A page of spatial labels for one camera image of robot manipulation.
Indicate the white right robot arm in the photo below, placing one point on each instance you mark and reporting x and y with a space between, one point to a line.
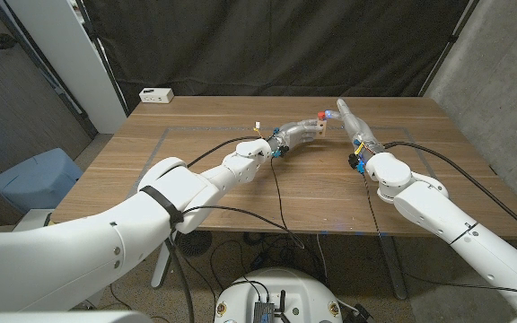
442 220

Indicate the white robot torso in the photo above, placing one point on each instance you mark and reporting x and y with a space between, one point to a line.
281 282

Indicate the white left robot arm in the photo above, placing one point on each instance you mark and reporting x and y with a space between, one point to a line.
160 211

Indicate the white power strip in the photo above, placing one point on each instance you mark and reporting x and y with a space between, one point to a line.
156 95

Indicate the blue plastic bin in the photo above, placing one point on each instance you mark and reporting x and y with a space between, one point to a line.
34 179

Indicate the grey table leg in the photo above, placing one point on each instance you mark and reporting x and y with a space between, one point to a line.
393 269

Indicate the large wooden panel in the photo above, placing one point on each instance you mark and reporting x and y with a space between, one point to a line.
195 128

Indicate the black backdrop curtain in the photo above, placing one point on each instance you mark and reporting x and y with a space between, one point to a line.
276 45

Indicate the black backdrop stand pole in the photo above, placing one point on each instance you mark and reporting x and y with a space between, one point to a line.
449 45
101 54

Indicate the wooden block with holes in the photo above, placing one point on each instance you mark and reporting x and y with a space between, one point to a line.
322 128

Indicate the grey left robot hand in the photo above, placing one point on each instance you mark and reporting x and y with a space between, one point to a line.
294 134

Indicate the round black fan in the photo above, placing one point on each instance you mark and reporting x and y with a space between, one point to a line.
194 243

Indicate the grey electronics box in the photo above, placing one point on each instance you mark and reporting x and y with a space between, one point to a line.
263 312

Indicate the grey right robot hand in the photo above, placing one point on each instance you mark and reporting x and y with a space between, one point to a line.
357 130

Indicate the red screw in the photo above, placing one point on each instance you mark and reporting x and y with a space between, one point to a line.
321 116

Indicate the white table leg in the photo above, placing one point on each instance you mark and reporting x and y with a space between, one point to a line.
162 269

